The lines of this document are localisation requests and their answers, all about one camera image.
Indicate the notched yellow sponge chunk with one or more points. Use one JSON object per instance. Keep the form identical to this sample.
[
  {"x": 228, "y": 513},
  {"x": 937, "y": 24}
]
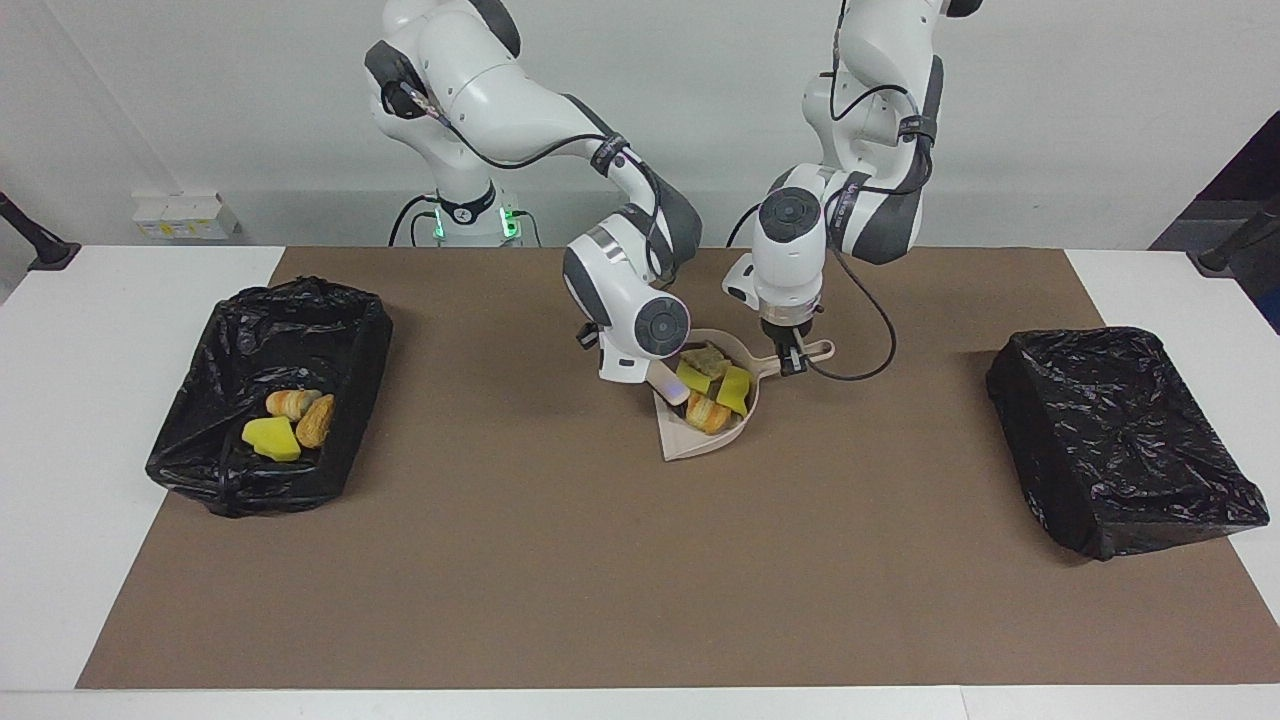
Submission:
[{"x": 735, "y": 390}]

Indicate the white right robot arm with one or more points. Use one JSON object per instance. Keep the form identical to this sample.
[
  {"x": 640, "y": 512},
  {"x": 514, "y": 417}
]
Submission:
[{"x": 620, "y": 290}]

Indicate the black stand foot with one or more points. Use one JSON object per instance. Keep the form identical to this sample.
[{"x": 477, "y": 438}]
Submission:
[
  {"x": 45, "y": 250},
  {"x": 1225, "y": 255}
]

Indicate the beige stone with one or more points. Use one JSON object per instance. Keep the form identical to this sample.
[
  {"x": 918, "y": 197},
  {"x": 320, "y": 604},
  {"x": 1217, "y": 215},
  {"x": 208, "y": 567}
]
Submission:
[{"x": 707, "y": 360}]

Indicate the striped orange croissant piece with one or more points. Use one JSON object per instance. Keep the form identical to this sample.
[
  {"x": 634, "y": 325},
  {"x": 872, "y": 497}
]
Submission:
[{"x": 290, "y": 403}]

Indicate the cream torn croissant piece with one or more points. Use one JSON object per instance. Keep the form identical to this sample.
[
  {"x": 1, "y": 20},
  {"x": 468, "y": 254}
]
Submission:
[{"x": 708, "y": 413}]

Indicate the small wedge yellow sponge chunk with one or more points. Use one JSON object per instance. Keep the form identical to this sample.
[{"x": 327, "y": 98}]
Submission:
[{"x": 692, "y": 379}]

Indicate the brown paper table mat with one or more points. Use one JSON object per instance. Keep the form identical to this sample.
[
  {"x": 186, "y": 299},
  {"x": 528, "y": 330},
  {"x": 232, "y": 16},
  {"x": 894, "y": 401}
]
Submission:
[{"x": 850, "y": 600}]

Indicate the beige plastic dustpan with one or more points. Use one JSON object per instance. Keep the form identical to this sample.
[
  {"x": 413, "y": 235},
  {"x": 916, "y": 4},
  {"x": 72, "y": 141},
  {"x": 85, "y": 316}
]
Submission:
[{"x": 690, "y": 440}]

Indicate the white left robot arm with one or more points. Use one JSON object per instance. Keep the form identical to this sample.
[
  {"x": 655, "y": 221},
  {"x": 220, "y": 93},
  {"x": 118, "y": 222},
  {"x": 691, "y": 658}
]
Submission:
[{"x": 790, "y": 250}]

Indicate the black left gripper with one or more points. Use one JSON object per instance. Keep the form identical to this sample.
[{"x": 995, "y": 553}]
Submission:
[{"x": 791, "y": 328}]

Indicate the white wall socket box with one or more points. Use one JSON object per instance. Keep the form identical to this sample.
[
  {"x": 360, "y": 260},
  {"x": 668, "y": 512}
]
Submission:
[{"x": 185, "y": 218}]

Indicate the black bag lined bin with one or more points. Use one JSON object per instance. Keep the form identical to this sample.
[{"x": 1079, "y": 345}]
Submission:
[
  {"x": 200, "y": 440},
  {"x": 1120, "y": 440}
]

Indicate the brown round bread roll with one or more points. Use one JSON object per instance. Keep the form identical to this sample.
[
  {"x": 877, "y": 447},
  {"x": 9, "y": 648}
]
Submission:
[{"x": 316, "y": 422}]

